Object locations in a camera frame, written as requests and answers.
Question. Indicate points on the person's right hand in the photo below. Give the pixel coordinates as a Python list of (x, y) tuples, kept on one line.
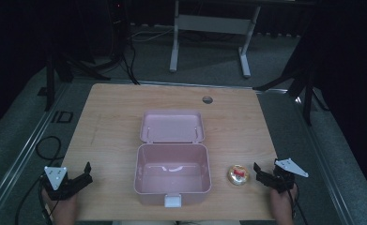
[(282, 203)]

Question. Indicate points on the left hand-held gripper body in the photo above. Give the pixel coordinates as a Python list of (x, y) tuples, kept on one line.
[(56, 178)]

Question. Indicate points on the pink plastic storage box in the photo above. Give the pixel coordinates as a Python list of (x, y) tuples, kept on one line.
[(172, 157)]

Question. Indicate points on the gold foil ball, red label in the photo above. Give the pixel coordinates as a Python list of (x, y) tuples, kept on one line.
[(238, 175)]

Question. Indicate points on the white metal desk frame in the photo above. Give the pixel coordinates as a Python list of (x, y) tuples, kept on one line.
[(210, 25)]

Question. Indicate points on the black tripod stand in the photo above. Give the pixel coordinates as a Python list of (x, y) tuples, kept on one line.
[(59, 72), (303, 84)]

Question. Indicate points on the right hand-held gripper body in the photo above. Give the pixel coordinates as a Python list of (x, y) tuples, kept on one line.
[(283, 175)]

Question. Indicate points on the person's left hand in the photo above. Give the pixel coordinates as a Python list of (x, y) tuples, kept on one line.
[(63, 206)]

